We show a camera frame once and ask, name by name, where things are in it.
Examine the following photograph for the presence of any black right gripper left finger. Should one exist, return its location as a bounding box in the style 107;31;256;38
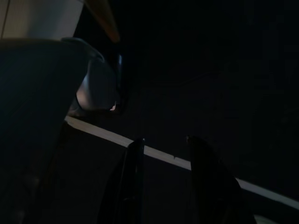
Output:
112;137;145;224

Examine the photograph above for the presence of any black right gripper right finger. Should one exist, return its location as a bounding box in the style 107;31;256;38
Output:
186;135;255;224

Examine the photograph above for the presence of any white strip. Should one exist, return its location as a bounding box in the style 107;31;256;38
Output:
64;116;299;210

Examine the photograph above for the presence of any white cabinet panel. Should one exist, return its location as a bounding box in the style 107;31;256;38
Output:
0;0;85;41

